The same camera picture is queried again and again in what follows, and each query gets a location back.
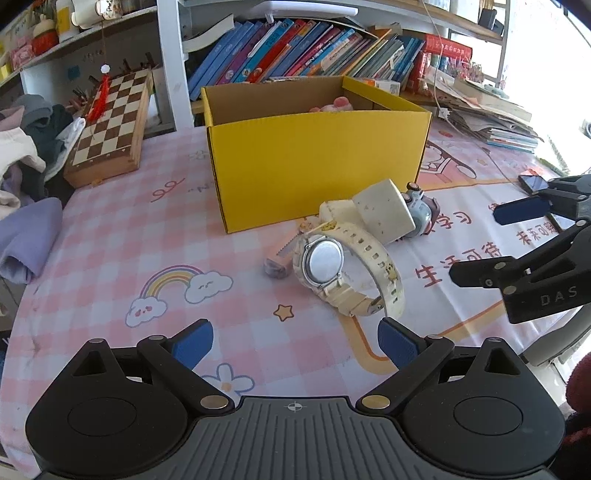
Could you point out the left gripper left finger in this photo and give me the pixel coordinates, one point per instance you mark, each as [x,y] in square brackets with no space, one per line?
[172,360]

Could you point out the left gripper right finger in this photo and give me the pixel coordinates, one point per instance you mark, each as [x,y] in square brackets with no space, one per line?
[417,358]

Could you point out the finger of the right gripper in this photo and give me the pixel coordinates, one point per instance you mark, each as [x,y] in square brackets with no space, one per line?
[489,273]
[568,197]

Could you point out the pale blue toy truck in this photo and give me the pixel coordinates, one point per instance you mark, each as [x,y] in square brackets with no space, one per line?
[423,209]

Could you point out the cream wrist watch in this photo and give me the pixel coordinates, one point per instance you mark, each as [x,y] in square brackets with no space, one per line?
[350,269]

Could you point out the pink utility knife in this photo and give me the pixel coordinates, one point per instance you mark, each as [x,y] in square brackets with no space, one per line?
[278,263]

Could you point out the large white charger plug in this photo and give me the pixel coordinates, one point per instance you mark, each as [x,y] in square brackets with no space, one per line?
[384,212]

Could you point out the pink plush pig toy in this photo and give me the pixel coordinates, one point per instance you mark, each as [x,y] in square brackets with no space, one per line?
[340,104]

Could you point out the black smartphone on table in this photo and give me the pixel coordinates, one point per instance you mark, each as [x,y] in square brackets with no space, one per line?
[533,183]

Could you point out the stack of papers and books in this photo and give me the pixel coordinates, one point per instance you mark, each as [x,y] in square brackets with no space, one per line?
[479,111]

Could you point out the pink checkered tablecloth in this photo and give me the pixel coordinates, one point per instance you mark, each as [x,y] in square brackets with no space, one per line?
[147,253]

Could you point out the wooden chess board box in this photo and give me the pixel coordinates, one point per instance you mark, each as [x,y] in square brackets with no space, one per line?
[112,146]

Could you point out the yellow cardboard box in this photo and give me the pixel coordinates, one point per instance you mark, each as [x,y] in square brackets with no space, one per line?
[273,161]

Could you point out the red tassel ornament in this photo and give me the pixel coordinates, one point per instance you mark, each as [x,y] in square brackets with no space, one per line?
[99,103]

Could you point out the pile of clothes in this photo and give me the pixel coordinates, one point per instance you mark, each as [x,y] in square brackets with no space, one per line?
[36,140]

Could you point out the row of colourful books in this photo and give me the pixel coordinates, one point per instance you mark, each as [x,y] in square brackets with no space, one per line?
[257,51]

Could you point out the white shelf post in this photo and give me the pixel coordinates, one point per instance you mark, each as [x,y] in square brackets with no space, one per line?
[173,59]

